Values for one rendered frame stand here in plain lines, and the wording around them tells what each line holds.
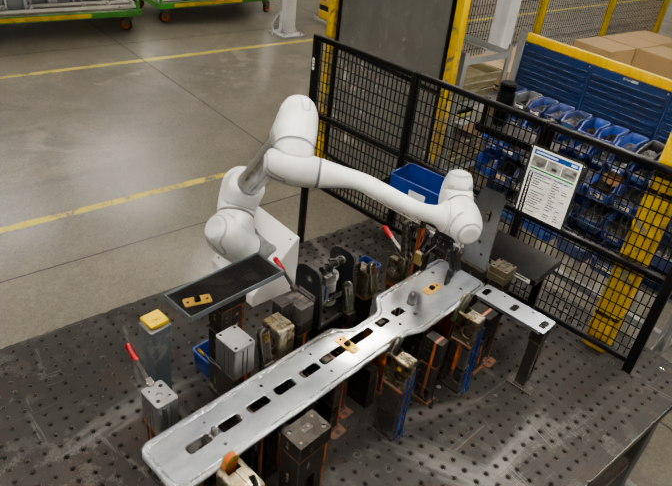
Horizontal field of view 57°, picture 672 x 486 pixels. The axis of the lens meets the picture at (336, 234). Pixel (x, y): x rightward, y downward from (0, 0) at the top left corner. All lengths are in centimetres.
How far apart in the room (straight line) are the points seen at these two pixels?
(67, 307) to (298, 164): 216
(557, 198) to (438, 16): 185
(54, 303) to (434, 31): 279
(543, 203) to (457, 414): 91
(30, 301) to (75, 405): 168
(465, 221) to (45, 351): 157
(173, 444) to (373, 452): 70
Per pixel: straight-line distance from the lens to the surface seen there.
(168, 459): 174
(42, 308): 385
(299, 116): 206
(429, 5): 414
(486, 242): 247
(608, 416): 257
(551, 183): 258
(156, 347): 190
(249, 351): 188
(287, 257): 259
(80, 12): 845
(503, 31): 628
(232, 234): 245
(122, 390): 233
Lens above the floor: 239
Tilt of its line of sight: 33 degrees down
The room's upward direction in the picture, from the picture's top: 7 degrees clockwise
